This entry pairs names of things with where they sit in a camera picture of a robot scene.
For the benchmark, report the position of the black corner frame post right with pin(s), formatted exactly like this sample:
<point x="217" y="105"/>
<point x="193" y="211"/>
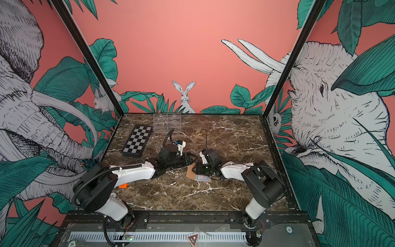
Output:
<point x="306" y="29"/>

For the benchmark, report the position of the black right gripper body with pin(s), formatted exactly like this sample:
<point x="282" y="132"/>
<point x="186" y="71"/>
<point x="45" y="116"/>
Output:
<point x="206" y="169"/>

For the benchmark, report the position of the black front mounting rail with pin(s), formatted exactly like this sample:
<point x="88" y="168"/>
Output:
<point x="234" y="219"/>

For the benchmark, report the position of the black corner frame post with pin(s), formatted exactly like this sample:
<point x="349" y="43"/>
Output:
<point x="72" y="27"/>
<point x="306" y="29"/>

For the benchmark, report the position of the clear acrylic organizer box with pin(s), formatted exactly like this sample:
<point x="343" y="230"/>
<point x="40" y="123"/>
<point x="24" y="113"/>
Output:
<point x="164" y="122"/>

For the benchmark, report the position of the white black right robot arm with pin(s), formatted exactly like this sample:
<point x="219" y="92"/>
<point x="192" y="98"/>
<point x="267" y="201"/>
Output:
<point x="264" y="183"/>

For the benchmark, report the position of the red triangle warning sticker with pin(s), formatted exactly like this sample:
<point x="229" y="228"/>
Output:
<point x="193" y="239"/>

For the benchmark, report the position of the black white checkered board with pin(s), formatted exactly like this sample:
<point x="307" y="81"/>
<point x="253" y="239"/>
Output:
<point x="137" y="141"/>

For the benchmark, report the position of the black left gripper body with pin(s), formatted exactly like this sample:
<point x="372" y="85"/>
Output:
<point x="180" y="161"/>

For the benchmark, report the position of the white perforated cable tray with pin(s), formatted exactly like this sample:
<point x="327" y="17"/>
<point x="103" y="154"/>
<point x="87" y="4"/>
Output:
<point x="143" y="237"/>

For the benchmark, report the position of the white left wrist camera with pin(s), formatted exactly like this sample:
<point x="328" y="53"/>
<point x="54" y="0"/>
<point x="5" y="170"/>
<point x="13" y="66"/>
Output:
<point x="180" y="145"/>

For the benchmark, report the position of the black corner frame post left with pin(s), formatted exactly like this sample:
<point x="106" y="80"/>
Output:
<point x="72" y="27"/>

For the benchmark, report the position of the small orange block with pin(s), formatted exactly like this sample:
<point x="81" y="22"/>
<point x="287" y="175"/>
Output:
<point x="123" y="186"/>

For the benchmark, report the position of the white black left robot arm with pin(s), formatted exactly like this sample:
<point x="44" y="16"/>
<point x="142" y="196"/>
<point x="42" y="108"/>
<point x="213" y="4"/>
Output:
<point x="92" y="193"/>

